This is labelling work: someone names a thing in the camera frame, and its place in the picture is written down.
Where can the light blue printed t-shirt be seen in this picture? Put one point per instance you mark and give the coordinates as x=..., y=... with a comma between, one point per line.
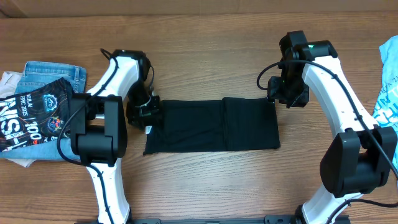
x=385, y=109

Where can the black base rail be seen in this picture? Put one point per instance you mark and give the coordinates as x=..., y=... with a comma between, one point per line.
x=269, y=219

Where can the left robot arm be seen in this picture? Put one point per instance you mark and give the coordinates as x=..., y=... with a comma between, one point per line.
x=98, y=132

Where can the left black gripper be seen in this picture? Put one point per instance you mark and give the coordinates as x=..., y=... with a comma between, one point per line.
x=134, y=116

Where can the beige folded garment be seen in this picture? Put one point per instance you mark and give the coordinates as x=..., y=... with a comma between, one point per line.
x=9, y=83

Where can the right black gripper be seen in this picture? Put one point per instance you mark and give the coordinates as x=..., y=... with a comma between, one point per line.
x=273, y=93

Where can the blue denim jeans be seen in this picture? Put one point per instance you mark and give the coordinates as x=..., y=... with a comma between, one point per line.
x=35, y=75

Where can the black t-shirt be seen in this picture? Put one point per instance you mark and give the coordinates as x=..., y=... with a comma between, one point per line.
x=229, y=124

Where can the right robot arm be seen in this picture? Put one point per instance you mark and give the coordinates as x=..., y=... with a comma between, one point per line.
x=359, y=158

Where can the black printed sports jersey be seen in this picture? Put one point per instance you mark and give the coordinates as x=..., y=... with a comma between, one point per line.
x=35, y=117

